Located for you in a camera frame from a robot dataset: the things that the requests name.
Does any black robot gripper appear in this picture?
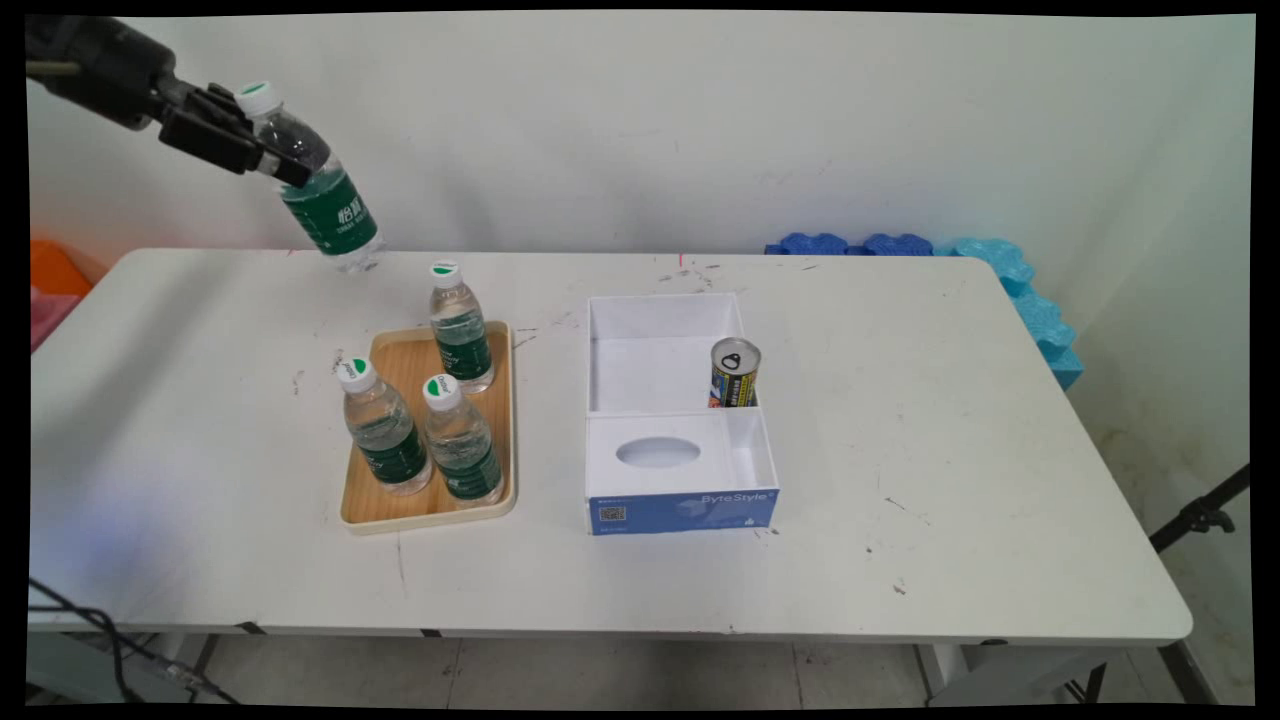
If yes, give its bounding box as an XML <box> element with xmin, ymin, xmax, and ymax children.
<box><xmin>25</xmin><ymin>15</ymin><xmax>313</xmax><ymax>189</ymax></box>

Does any water bottle green label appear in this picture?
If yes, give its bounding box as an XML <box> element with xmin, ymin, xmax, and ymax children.
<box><xmin>429</xmin><ymin>261</ymin><xmax>497</xmax><ymax>395</ymax></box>
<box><xmin>335</xmin><ymin>358</ymin><xmax>435</xmax><ymax>498</ymax></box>
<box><xmin>235</xmin><ymin>82</ymin><xmax>387</xmax><ymax>274</ymax></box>
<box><xmin>421</xmin><ymin>374</ymin><xmax>506</xmax><ymax>506</ymax></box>

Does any orange plastic object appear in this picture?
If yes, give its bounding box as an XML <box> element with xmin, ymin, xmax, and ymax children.
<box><xmin>30</xmin><ymin>240</ymin><xmax>96</xmax><ymax>300</ymax></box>

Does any pink plastic object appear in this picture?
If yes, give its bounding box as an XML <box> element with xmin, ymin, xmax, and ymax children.
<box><xmin>30</xmin><ymin>288</ymin><xmax>81</xmax><ymax>353</ymax></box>

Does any wooden tray cream rim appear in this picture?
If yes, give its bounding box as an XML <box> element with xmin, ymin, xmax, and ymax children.
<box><xmin>339</xmin><ymin>321</ymin><xmax>518</xmax><ymax>536</ymax></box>

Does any white and blue cardboard box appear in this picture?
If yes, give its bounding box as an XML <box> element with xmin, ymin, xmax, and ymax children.
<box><xmin>585</xmin><ymin>293</ymin><xmax>780</xmax><ymax>537</ymax></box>

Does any small pull-tab drink can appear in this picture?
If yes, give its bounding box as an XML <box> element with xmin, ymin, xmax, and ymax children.
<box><xmin>708</xmin><ymin>337</ymin><xmax>762</xmax><ymax>409</ymax></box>

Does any light blue foam mat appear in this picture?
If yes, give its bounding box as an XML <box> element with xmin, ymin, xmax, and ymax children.
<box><xmin>934</xmin><ymin>237</ymin><xmax>1085</xmax><ymax>391</ymax></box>

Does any black tripod leg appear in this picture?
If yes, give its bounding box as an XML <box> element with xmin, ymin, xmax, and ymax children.
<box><xmin>1148</xmin><ymin>464</ymin><xmax>1252</xmax><ymax>554</ymax></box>

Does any black cable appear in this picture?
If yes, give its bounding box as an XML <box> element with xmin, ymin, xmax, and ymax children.
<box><xmin>30</xmin><ymin>577</ymin><xmax>241</xmax><ymax>706</ymax></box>

